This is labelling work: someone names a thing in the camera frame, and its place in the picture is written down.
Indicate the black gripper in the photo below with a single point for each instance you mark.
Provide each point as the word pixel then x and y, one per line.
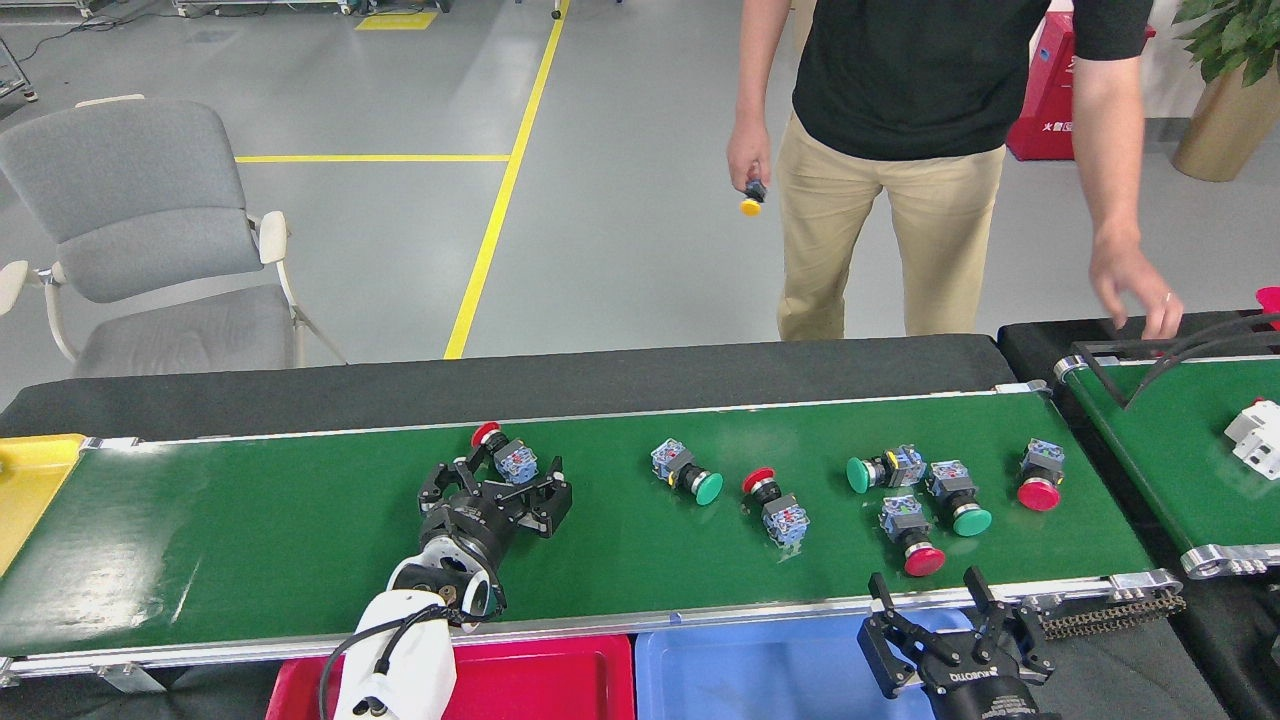
pixel 468 530
pixel 975 700

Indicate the white circuit breaker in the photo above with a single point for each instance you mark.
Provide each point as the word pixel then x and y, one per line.
pixel 1260 440

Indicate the yellow mushroom push button switch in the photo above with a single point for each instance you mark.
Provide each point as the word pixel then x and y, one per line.
pixel 751 207

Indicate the person's right forearm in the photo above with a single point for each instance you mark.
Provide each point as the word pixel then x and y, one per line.
pixel 760 70

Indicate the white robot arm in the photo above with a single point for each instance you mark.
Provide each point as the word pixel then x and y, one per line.
pixel 400 660

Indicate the person's left forearm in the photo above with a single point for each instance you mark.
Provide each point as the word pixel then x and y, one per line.
pixel 1115 170

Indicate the blue plastic tray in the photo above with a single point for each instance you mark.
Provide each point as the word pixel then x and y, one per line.
pixel 750 670

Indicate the red plastic tray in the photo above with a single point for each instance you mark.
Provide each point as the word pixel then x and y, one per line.
pixel 550 680

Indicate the long green conveyor belt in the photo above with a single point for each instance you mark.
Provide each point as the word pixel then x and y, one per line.
pixel 250 520

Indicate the short green conveyor belt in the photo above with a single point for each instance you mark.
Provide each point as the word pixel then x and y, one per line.
pixel 1150 450

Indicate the yellow plastic tray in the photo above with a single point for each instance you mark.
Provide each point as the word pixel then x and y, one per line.
pixel 30 480

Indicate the person's right hand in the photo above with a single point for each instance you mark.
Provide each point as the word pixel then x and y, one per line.
pixel 750 160

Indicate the person's left hand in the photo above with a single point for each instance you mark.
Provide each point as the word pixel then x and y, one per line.
pixel 1130 275

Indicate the grey padded office chair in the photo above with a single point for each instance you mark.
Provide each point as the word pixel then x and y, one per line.
pixel 140 200

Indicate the red plastic container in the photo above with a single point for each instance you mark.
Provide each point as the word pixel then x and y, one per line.
pixel 1272 300

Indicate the red sign stand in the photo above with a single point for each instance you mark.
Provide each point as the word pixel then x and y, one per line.
pixel 1040 100

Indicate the person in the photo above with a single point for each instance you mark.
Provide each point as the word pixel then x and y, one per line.
pixel 920 70

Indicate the gold plant pot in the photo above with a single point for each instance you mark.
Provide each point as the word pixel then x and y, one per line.
pixel 1225 130

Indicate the metal shelf rack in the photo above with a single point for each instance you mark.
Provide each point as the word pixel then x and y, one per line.
pixel 8 80

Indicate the green potted plant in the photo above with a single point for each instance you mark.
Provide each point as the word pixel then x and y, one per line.
pixel 1230 35

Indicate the black guide frame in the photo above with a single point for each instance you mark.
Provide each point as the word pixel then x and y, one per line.
pixel 1100 372

